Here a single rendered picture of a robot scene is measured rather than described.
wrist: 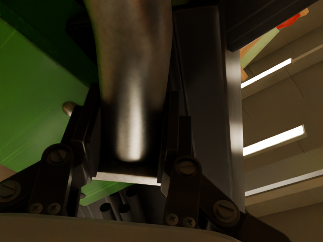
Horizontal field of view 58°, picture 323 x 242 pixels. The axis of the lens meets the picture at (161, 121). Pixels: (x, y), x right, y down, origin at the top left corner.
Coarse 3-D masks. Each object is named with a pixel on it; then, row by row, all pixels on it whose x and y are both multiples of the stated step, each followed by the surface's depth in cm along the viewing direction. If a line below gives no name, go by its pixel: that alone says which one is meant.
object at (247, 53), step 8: (296, 16) 315; (280, 24) 323; (288, 24) 315; (272, 32) 305; (256, 40) 285; (264, 40) 302; (248, 48) 282; (256, 48) 299; (240, 56) 279; (248, 56) 296; (240, 64) 293
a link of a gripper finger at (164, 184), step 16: (176, 96) 14; (176, 112) 13; (176, 128) 13; (160, 144) 15; (176, 144) 12; (160, 160) 13; (160, 176) 14; (208, 192) 12; (208, 208) 11; (224, 208) 11; (224, 224) 11
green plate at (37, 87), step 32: (0, 0) 14; (32, 0) 17; (64, 0) 20; (0, 32) 14; (32, 32) 14; (64, 32) 18; (0, 64) 15; (32, 64) 15; (64, 64) 15; (0, 96) 17; (32, 96) 17; (64, 96) 17; (0, 128) 19; (32, 128) 19; (64, 128) 18; (0, 160) 22; (32, 160) 21; (96, 192) 24
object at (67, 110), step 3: (66, 102) 17; (69, 102) 17; (72, 102) 17; (63, 105) 17; (66, 105) 17; (69, 105) 17; (72, 105) 17; (63, 108) 17; (66, 108) 17; (69, 108) 17; (72, 108) 17; (63, 111) 17; (66, 111) 17; (69, 111) 17; (66, 114) 17; (69, 114) 17
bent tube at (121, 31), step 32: (96, 0) 9; (128, 0) 9; (160, 0) 9; (96, 32) 10; (128, 32) 10; (160, 32) 10; (128, 64) 10; (160, 64) 11; (128, 96) 12; (160, 96) 12; (128, 128) 13; (160, 128) 14; (128, 160) 15
